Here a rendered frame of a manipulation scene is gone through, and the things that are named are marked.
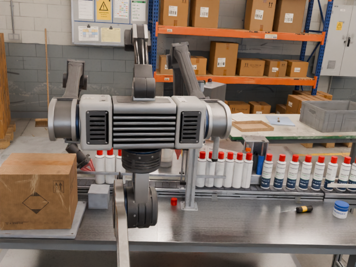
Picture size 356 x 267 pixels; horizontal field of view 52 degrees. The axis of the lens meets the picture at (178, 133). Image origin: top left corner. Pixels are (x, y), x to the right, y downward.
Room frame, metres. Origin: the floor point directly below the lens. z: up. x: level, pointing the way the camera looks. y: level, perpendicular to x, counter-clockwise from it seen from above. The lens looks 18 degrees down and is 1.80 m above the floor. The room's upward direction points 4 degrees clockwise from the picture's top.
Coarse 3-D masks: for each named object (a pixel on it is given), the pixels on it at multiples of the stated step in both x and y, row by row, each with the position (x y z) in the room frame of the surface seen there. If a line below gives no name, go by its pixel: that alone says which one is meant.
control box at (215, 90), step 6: (210, 84) 1.77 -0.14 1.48; (216, 84) 1.78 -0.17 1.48; (222, 84) 1.79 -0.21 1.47; (204, 90) 1.69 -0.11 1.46; (210, 90) 1.68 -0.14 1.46; (216, 90) 1.72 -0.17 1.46; (222, 90) 1.78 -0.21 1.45; (210, 96) 1.68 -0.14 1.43; (216, 96) 1.73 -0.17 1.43; (222, 96) 1.79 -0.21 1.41
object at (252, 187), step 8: (80, 184) 1.78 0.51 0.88; (88, 184) 1.78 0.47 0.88; (104, 184) 1.79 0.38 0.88; (112, 184) 1.80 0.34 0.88; (128, 184) 1.81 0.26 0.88; (152, 184) 1.83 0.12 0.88; (160, 184) 1.84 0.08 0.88; (168, 184) 1.85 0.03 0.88; (176, 184) 1.85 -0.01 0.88; (256, 184) 1.92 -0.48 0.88; (312, 192) 1.87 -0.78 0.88; (320, 192) 1.87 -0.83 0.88
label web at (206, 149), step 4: (200, 148) 2.04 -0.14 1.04; (204, 148) 2.03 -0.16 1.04; (208, 148) 2.02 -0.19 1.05; (220, 148) 1.99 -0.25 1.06; (208, 152) 2.02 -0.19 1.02; (224, 152) 1.98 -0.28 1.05; (236, 152) 1.95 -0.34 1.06; (208, 156) 2.02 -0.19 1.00; (224, 156) 1.98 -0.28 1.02; (236, 156) 1.95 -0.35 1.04; (244, 156) 1.93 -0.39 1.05; (252, 156) 1.91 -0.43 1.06
